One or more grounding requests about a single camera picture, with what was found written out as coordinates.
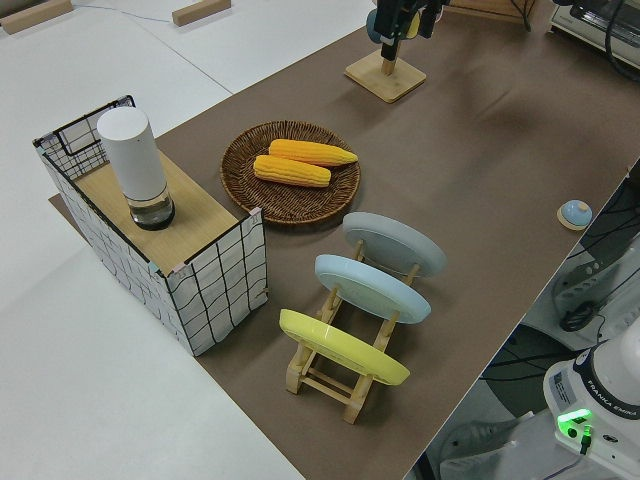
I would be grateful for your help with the light wooden block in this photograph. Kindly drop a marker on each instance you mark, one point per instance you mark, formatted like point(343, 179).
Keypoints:
point(200, 12)
point(35, 16)

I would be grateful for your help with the yellow corn cob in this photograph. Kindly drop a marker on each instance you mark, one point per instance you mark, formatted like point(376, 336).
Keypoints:
point(290, 170)
point(310, 150)

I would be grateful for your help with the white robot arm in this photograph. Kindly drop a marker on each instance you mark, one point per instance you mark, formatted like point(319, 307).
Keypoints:
point(615, 440)

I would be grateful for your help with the wooden mug tree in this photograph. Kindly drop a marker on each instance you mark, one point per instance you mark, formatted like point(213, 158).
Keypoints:
point(385, 82)

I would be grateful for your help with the brown wicker basket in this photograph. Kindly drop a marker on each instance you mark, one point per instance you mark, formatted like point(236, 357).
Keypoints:
point(300, 205)

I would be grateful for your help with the dark blue mug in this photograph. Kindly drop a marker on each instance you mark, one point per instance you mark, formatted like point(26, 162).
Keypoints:
point(371, 25)

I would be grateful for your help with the grey plate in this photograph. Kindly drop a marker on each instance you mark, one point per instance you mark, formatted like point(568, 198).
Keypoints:
point(395, 240)

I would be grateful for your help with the wooden plate rack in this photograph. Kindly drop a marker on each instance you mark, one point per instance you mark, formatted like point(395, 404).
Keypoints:
point(360, 400)

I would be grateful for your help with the white toaster oven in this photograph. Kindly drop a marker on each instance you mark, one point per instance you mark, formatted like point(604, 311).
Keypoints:
point(590, 30)

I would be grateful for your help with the white cylindrical bottle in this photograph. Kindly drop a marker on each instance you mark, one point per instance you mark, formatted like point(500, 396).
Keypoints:
point(132, 155)

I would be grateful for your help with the yellow plate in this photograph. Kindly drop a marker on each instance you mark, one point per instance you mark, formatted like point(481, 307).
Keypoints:
point(340, 345)

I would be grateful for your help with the light blue plate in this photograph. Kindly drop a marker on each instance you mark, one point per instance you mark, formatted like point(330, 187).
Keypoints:
point(370, 287)

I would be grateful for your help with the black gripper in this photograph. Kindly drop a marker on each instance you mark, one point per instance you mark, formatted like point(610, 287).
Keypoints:
point(411, 5)

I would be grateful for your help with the blue service bell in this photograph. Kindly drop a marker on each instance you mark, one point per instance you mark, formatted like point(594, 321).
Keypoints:
point(576, 212)

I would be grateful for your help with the brown table mat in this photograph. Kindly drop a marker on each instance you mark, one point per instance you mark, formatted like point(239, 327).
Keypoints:
point(475, 150)

